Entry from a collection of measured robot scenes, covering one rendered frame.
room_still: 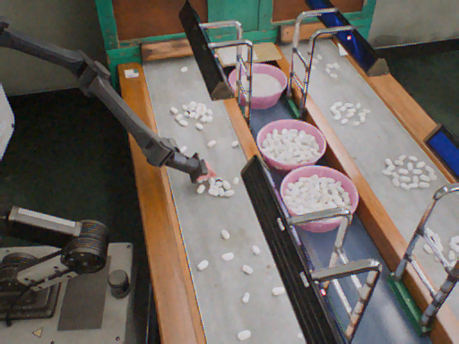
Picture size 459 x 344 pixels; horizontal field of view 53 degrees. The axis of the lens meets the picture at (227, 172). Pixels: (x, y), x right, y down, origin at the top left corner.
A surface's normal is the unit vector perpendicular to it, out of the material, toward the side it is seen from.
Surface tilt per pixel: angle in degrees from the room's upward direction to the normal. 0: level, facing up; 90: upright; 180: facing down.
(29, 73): 90
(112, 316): 0
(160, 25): 89
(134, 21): 90
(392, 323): 0
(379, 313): 0
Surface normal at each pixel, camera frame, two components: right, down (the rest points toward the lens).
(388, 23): 0.26, 0.68
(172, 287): 0.00, -0.71
